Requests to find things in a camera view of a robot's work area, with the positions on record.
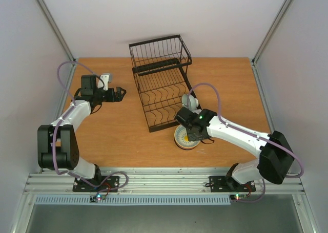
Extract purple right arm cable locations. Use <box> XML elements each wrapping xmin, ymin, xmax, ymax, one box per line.
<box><xmin>187</xmin><ymin>83</ymin><xmax>305</xmax><ymax>202</ymax></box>

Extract pale green glazed bowl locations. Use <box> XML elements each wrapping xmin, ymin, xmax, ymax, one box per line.
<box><xmin>181</xmin><ymin>94</ymin><xmax>199</xmax><ymax>111</ymax></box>

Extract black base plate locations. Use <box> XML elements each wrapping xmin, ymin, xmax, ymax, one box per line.
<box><xmin>72</xmin><ymin>176</ymin><xmax>120</xmax><ymax>193</ymax></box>
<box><xmin>208</xmin><ymin>176</ymin><xmax>256</xmax><ymax>193</ymax></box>

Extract black wire dish rack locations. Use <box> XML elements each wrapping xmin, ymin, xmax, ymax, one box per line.
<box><xmin>129</xmin><ymin>34</ymin><xmax>192</xmax><ymax>132</ymax></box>

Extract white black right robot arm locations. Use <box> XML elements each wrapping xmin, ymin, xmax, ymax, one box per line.
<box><xmin>175</xmin><ymin>107</ymin><xmax>295</xmax><ymax>191</ymax></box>

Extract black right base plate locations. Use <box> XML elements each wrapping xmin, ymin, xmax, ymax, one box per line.
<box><xmin>208</xmin><ymin>176</ymin><xmax>256</xmax><ymax>193</ymax></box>

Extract small circuit board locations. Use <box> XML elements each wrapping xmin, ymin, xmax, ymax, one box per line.
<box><xmin>230</xmin><ymin>194</ymin><xmax>250</xmax><ymax>201</ymax></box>
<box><xmin>90</xmin><ymin>195</ymin><xmax>107</xmax><ymax>203</ymax></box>

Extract left small circuit board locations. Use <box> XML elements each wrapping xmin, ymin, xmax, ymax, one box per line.
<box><xmin>90</xmin><ymin>195</ymin><xmax>107</xmax><ymax>203</ymax></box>

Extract right small circuit board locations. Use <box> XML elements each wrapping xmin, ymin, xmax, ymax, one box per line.
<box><xmin>230</xmin><ymin>194</ymin><xmax>250</xmax><ymax>201</ymax></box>

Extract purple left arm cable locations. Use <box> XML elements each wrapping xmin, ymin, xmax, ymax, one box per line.
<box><xmin>52</xmin><ymin>61</ymin><xmax>106</xmax><ymax>187</ymax></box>

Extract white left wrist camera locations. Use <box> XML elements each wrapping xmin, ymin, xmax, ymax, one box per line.
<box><xmin>98</xmin><ymin>73</ymin><xmax>112</xmax><ymax>91</ymax></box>

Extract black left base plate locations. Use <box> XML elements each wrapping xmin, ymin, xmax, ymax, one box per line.
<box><xmin>72</xmin><ymin>176</ymin><xmax>120</xmax><ymax>193</ymax></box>

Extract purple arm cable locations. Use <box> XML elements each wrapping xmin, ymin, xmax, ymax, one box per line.
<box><xmin>187</xmin><ymin>83</ymin><xmax>305</xmax><ymax>202</ymax></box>
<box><xmin>52</xmin><ymin>61</ymin><xmax>106</xmax><ymax>187</ymax></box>

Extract grey slotted cable duct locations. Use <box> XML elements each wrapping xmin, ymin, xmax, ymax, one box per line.
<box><xmin>35</xmin><ymin>195</ymin><xmax>231</xmax><ymax>206</ymax></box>

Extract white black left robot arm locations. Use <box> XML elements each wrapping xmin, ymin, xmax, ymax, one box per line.
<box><xmin>37</xmin><ymin>73</ymin><xmax>127</xmax><ymax>191</ymax></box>

